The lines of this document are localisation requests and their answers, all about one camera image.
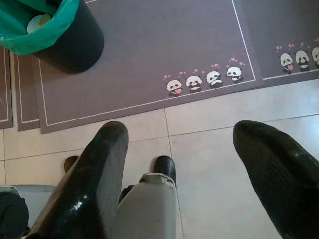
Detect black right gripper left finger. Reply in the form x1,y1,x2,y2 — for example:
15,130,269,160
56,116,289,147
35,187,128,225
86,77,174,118
23,121,129,239

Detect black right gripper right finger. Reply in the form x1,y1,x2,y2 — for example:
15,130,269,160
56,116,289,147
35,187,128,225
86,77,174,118
232,120,319,239

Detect black robot left foot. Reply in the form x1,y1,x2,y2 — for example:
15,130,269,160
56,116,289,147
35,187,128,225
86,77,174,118
64,156,80,172

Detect black robot foot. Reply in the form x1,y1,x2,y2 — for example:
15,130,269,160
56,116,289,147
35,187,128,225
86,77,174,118
64,156,80,172
153,155,177,186

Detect grey robot left leg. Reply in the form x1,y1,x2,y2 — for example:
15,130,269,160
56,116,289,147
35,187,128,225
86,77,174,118
0,184,59,239

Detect grey robot leg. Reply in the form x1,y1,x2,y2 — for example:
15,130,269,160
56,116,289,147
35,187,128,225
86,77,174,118
117,173,179,239
0,184,59,239

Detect grey robot right leg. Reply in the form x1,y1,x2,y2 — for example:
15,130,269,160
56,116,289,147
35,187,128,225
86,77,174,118
117,173,179,239

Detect black robot right foot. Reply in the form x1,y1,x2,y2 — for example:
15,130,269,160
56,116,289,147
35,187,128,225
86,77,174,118
153,155,177,186

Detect grey panda floor mat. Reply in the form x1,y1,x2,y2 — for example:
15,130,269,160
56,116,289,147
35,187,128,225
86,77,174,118
240,0,319,81
0,46,13,130
31,0,265,135
13,53,42,132

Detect black round trash bin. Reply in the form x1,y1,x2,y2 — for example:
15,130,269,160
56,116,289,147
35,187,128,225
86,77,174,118
32,0,105,74

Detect green plastic bin liner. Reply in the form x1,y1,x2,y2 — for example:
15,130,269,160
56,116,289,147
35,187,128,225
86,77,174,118
0,0,81,56

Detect pale round rubbish piece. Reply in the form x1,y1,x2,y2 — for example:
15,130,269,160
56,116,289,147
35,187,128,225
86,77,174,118
26,14,53,35

